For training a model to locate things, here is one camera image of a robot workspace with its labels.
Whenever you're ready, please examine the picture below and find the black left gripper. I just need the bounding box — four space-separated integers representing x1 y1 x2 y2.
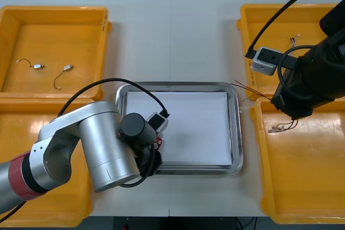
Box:
136 145 164 177

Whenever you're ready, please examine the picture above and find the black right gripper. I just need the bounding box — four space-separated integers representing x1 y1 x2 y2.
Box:
271 60 315 120

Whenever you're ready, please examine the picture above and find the red green-yellow wire harness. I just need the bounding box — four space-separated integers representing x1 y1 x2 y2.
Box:
233 80 299 134

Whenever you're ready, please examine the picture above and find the blue-white twisted wire harness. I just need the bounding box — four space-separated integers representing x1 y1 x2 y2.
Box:
289 33 301 47

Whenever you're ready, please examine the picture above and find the small metal solenoid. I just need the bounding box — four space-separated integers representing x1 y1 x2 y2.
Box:
53 64 74 90
16 58 46 71

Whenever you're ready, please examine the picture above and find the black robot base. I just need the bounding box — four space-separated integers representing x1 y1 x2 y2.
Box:
113 216 170 230

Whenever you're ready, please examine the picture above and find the white sheet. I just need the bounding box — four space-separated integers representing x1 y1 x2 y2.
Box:
126 91 233 166

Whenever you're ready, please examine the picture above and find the yellow-orange plastic bin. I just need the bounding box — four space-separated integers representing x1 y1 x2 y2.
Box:
0 97 98 228
236 3 345 100
0 5 113 101
250 95 345 225

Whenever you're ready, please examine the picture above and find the steel tray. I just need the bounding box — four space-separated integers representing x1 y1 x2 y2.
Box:
115 81 243 176

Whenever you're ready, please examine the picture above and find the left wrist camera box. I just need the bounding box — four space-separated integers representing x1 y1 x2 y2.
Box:
147 111 170 134

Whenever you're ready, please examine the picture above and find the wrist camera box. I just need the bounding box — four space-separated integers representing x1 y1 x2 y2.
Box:
147 111 170 134
250 47 284 76

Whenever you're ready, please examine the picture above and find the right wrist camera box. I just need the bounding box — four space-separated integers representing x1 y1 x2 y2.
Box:
250 47 284 76

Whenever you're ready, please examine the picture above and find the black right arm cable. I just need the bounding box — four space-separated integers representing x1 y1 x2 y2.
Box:
245 0 345 99

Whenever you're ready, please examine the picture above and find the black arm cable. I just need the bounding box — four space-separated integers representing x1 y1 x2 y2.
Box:
57 78 171 188
245 0 345 99

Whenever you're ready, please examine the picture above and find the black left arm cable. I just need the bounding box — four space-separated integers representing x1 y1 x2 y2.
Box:
57 78 171 188

